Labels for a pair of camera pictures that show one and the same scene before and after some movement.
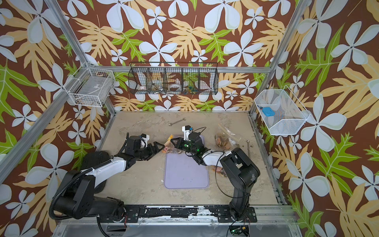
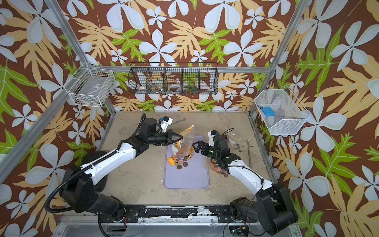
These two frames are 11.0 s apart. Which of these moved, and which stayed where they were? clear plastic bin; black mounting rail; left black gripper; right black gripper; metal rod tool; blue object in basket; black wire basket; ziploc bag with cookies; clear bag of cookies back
Moved: ziploc bag with cookies; right black gripper; left black gripper
Stayed: clear plastic bin; blue object in basket; black mounting rail; black wire basket; metal rod tool; clear bag of cookies back
